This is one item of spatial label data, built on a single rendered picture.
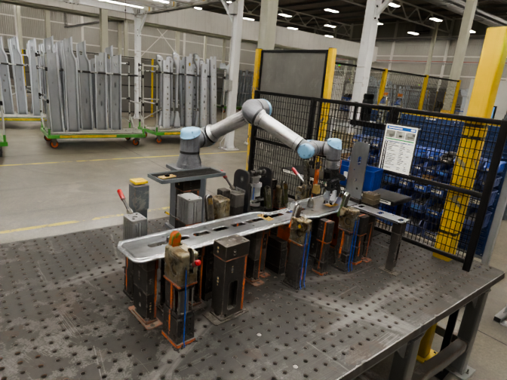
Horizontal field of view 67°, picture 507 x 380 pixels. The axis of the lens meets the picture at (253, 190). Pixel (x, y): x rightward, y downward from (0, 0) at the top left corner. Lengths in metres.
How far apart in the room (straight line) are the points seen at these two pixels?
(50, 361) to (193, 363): 0.46
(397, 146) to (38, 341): 2.10
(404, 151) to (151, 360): 1.83
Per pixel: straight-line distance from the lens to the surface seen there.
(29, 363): 1.53
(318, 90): 4.17
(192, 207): 1.70
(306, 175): 2.23
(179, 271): 1.32
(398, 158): 2.54
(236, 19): 8.88
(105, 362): 1.46
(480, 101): 2.40
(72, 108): 8.54
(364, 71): 6.31
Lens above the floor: 1.64
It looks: 16 degrees down
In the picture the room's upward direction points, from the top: 5 degrees clockwise
